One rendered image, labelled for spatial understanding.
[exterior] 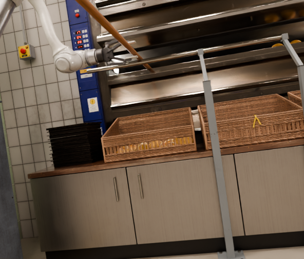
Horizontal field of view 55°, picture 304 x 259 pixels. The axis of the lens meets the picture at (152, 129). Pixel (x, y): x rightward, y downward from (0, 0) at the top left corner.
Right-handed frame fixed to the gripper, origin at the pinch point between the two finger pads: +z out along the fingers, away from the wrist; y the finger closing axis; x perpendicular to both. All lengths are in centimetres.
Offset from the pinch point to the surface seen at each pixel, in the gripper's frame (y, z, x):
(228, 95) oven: 30, 54, -54
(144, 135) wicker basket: 48.6, -1.1, -5.2
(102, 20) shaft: 2, 2, 56
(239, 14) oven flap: -20, 67, -39
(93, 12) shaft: 3, 1, 66
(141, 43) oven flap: -17, -2, -53
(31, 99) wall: 10, -96, -53
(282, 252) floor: 120, 65, 2
